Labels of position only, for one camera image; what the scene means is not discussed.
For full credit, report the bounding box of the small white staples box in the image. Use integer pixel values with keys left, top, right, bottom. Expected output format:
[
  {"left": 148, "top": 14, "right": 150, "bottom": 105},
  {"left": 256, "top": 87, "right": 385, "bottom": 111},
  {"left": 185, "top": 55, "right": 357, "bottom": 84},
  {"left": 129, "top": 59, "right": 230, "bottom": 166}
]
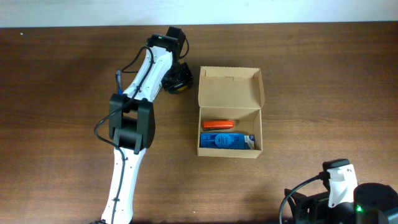
[{"left": 244, "top": 135, "right": 256, "bottom": 150}]

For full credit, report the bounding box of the blue plastic battery holder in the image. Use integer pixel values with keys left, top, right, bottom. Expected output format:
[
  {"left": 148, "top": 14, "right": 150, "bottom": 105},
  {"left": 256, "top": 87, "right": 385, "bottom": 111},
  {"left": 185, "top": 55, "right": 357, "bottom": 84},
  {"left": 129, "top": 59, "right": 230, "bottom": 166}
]
[{"left": 200, "top": 133, "right": 246, "bottom": 149}]

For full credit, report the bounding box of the blue ballpoint pen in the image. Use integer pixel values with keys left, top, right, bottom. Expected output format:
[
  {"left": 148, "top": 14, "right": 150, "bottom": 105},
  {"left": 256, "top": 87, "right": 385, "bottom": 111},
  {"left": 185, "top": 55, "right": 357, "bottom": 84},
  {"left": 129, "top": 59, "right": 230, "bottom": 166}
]
[{"left": 115, "top": 69, "right": 123, "bottom": 95}]

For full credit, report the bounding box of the orange stapler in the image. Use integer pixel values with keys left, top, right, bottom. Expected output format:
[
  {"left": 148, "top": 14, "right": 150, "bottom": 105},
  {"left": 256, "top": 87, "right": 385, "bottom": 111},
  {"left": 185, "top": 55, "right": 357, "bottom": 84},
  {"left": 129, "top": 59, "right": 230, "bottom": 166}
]
[{"left": 202, "top": 120, "right": 234, "bottom": 131}]

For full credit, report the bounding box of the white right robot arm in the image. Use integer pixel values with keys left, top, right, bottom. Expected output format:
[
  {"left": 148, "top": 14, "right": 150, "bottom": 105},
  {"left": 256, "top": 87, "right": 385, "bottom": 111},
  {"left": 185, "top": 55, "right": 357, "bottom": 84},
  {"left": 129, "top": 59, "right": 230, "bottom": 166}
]
[{"left": 279, "top": 159, "right": 397, "bottom": 224}]

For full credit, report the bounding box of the cardboard box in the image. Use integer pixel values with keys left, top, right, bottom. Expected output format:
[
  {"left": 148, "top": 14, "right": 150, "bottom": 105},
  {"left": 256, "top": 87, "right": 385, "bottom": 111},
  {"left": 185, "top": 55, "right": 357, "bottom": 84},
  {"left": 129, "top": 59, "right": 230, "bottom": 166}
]
[{"left": 197, "top": 66, "right": 265, "bottom": 159}]

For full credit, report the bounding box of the black right camera cable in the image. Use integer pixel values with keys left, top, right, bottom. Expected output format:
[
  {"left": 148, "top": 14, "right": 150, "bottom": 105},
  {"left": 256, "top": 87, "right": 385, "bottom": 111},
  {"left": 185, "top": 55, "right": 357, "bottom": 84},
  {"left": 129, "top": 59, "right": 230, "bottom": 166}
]
[{"left": 278, "top": 170, "right": 330, "bottom": 224}]

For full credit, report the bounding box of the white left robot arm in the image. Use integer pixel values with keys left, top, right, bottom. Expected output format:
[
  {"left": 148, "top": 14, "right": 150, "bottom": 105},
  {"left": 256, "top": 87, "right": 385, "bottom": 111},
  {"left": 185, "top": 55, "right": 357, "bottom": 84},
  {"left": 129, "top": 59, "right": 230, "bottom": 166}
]
[{"left": 94, "top": 26, "right": 193, "bottom": 223}]

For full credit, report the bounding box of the yellow tape roll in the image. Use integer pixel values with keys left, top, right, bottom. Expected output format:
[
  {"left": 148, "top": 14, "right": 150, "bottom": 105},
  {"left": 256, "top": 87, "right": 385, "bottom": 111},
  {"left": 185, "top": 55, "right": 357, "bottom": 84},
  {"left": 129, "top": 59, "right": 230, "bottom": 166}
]
[{"left": 176, "top": 86, "right": 188, "bottom": 94}]

